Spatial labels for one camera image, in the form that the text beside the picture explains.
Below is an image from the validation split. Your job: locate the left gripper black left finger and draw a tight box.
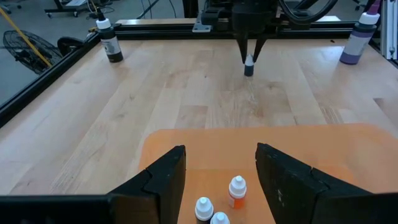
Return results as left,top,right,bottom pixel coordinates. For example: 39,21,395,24
108,145,187,224

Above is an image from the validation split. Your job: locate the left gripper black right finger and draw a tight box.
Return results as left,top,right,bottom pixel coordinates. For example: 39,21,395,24
256,142,379,224

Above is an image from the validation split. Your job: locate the thick black cable loom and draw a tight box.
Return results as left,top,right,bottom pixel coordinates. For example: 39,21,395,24
278,0,340,26

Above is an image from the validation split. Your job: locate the black floor fan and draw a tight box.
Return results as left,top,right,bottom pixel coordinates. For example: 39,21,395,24
2,29,63,75

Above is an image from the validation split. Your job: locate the black wheeled cart base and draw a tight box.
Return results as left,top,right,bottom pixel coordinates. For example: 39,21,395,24
44,0,94,19

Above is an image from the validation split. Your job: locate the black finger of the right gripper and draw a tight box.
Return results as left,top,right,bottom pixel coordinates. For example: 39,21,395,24
238,39,249,64
252,37,268,63

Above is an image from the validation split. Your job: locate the large purple food-colouring bottle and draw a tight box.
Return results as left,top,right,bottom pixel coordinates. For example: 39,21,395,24
339,0,382,65

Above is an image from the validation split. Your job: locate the large black food-colouring bottle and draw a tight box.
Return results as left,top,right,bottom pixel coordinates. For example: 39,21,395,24
95,7,124,63

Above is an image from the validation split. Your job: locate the small blue dropper bottle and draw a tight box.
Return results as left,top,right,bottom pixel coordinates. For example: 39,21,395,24
195,197,215,224

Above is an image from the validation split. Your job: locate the yellow cord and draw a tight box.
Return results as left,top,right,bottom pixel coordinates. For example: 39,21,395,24
0,6,53,68

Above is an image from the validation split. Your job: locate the small dark dropper bottle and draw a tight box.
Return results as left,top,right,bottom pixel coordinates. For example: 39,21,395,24
243,53,255,77

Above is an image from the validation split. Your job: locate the small orange dropper bottle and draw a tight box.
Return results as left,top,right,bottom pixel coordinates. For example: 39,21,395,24
228,175,248,210

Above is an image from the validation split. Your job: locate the orange translucent plastic bin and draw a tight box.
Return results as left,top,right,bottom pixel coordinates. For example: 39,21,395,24
138,123,398,224

